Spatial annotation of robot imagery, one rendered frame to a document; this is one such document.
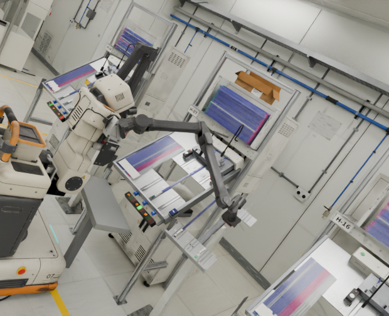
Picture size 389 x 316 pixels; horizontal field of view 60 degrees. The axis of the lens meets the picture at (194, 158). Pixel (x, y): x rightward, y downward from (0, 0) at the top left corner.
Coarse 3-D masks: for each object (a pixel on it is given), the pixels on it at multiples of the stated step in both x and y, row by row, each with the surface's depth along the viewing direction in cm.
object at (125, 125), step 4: (120, 120) 181; (124, 120) 181; (128, 120) 183; (120, 124) 178; (124, 124) 181; (128, 124) 182; (132, 124) 184; (120, 128) 178; (124, 128) 181; (128, 128) 182; (132, 128) 185; (120, 132) 181; (124, 132) 180; (120, 136) 183; (124, 136) 181
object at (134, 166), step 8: (168, 136) 283; (152, 144) 276; (160, 144) 276; (168, 144) 276; (176, 144) 276; (136, 152) 270; (144, 152) 269; (152, 152) 269; (160, 152) 269; (168, 152) 269; (176, 152) 269; (128, 160) 264; (136, 160) 264; (144, 160) 264; (152, 160) 264; (160, 160) 263; (128, 168) 258; (136, 168) 258; (144, 168) 258; (152, 168) 258; (136, 176) 252
